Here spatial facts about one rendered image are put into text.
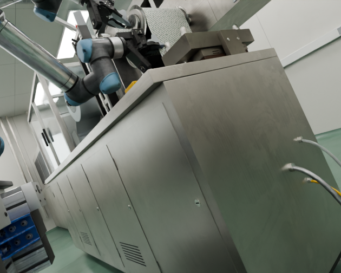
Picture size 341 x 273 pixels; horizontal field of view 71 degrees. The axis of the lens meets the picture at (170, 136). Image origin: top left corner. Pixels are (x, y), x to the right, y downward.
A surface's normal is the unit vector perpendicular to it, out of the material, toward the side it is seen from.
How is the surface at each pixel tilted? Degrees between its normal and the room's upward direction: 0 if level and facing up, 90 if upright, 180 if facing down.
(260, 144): 90
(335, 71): 90
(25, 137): 90
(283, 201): 90
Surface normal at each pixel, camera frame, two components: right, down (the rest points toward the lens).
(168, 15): 0.53, -0.26
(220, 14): -0.75, 0.30
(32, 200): 0.34, -0.18
